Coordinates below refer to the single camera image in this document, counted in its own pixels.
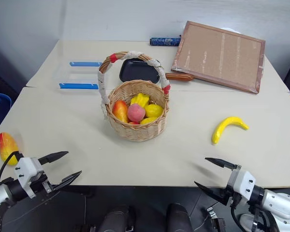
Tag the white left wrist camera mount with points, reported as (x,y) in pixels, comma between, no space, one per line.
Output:
(27,169)

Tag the wood framed cork board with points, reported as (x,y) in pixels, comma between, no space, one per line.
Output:
(220,55)

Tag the clear plastic storage box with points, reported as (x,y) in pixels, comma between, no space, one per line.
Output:
(70,76)

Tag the metal clamp bracket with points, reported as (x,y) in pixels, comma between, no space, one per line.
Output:
(215,218)

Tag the blue box clip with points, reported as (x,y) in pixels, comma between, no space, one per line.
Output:
(78,86)
(85,63)

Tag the pink toy peach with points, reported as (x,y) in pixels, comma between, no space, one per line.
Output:
(136,112)

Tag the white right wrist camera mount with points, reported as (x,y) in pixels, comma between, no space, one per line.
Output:
(244,184)

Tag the small orange toy fruit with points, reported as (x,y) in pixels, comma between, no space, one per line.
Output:
(133,122)

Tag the brown toy hot dog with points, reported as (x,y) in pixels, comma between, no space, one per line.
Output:
(178,77)

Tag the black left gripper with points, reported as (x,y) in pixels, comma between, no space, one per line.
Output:
(40,184)

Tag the yellow toy lemon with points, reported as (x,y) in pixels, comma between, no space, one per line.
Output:
(154,110)

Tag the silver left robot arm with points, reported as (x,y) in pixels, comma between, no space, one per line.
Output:
(0,192)

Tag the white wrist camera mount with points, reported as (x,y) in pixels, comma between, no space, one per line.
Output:
(244,184)
(27,169)

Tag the red yellow toy mango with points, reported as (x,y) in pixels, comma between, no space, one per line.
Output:
(119,111)
(6,146)

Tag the blue printed cylinder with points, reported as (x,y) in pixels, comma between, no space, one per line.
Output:
(164,41)

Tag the yellow toy starfruit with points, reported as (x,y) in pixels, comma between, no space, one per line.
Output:
(140,99)

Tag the yellow toy banana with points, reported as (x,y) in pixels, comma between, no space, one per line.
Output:
(223,128)

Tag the dark rounded shape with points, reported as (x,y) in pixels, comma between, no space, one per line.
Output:
(117,218)

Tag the black plastic tray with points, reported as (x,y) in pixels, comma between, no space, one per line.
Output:
(137,70)

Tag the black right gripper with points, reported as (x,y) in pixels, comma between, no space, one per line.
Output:
(234,199)

